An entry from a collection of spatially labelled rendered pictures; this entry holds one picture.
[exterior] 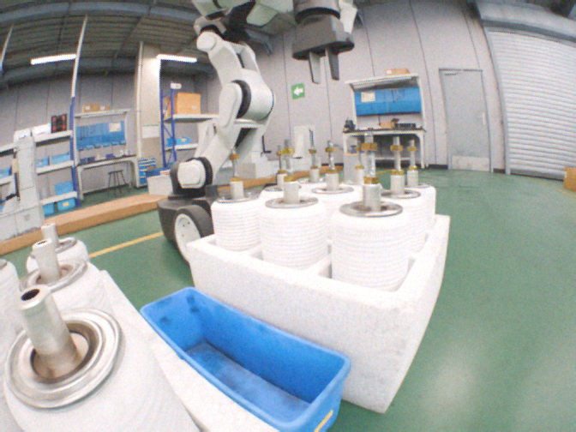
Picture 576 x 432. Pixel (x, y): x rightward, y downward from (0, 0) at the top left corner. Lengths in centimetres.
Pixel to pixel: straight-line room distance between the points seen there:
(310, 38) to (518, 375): 67
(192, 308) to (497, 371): 53
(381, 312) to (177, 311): 32
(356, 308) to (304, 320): 8
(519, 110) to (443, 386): 543
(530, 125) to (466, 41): 208
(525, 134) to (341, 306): 546
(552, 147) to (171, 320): 589
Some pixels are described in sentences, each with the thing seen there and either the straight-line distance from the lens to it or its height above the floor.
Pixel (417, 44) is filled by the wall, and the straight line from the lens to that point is 595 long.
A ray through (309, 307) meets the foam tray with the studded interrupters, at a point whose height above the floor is 15.
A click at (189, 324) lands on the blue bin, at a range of 47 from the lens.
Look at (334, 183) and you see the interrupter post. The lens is 45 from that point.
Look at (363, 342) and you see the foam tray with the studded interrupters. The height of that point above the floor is 13.
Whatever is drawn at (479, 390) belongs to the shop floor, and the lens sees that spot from 44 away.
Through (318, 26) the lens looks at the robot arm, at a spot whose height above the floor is 55.
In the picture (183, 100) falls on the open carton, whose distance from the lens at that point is 577.
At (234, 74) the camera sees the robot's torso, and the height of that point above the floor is 63.
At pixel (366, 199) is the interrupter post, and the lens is 29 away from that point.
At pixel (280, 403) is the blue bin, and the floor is 0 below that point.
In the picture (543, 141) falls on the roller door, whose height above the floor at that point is 71.
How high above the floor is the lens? 32
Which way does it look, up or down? 13 degrees down
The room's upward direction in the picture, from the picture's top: 4 degrees counter-clockwise
